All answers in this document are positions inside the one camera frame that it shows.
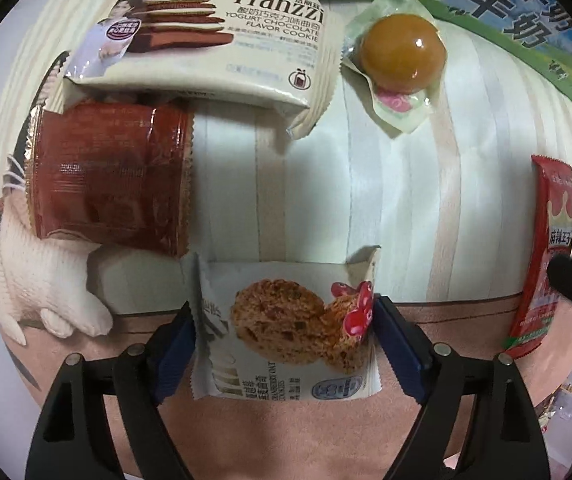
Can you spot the white cranberry oat cookie packet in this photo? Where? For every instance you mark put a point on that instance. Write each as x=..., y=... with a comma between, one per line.
x=286, y=331

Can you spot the dark red snack bag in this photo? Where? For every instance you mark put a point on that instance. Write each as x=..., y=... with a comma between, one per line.
x=112, y=173

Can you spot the cat print knitted pillow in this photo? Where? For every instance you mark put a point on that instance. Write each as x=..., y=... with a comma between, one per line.
x=43, y=283

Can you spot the red crown snack packet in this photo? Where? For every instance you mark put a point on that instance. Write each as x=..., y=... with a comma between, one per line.
x=552, y=236

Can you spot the Franzzi cookie package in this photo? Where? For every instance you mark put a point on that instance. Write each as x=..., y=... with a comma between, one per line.
x=279, y=54

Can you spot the striped cream pink blanket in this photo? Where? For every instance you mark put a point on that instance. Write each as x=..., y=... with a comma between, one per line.
x=450, y=205

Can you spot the braised egg in clear pack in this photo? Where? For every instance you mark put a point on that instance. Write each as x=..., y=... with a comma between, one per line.
x=397, y=47

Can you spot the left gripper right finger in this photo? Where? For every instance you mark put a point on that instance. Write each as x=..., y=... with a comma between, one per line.
x=475, y=419

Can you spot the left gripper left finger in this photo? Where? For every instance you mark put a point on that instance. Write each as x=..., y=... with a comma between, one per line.
x=90, y=403

